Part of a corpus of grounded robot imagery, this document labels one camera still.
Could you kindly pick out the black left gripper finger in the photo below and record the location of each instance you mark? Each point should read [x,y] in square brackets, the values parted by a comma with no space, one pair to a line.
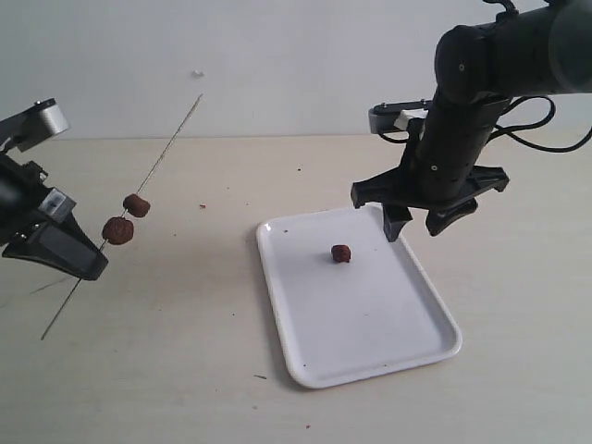
[64,247]

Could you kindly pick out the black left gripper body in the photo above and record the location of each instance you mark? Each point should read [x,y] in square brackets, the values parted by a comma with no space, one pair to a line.
[25,199]

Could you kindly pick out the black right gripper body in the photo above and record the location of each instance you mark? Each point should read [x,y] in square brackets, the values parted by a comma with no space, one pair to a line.
[429,191]

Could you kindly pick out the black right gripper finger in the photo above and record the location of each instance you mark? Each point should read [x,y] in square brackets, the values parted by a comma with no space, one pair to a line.
[437,221]
[395,217]

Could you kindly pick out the thin metal skewer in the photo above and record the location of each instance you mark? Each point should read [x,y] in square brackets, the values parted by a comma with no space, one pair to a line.
[139,191]

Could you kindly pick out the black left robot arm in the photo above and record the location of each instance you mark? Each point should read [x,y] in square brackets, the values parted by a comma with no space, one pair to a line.
[38,224]

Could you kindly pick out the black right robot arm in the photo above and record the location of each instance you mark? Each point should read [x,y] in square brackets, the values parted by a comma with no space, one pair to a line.
[483,72]

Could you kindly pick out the white plastic tray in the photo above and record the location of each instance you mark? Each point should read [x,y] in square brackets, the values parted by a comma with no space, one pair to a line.
[342,323]

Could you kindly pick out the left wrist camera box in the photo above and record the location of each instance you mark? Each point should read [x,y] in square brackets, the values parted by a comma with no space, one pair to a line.
[25,130]

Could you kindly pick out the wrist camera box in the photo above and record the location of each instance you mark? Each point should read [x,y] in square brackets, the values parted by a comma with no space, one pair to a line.
[388,118]
[25,130]

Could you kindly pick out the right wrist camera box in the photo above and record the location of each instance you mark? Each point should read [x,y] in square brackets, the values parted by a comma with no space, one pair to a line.
[388,118]

